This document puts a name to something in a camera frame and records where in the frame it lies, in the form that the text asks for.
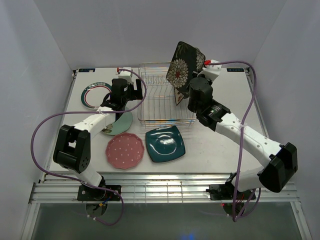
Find black floral square plate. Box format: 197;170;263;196
166;41;206;98

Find wire dish rack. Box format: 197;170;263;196
137;62;196;128

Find cream floral square plate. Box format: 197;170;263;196
174;88;189;106

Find teal square plate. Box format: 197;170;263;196
145;126;186;164

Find pink dotted plate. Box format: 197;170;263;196
105;132;145;170

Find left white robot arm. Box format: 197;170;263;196
53;78;146;200

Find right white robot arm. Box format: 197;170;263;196
188;76;298;199

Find mint green flower plate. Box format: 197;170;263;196
101;111;133;136

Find right blue table label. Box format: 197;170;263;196
226;68;245;73

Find blue table label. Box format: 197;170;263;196
78;68;96;73
226;68;245;73

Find white plate green rim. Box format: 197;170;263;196
80;82;112;110

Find left blue table label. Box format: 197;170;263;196
78;68;96;73

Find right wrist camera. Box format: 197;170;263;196
199;59;222;82

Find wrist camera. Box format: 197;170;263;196
116;67;133;84
199;59;222;82

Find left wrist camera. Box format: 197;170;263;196
116;67;133;84

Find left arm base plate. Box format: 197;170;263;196
76;185;120;202

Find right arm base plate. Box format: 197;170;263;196
205;184;253;201

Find aluminium frame rails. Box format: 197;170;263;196
28;67;301;205

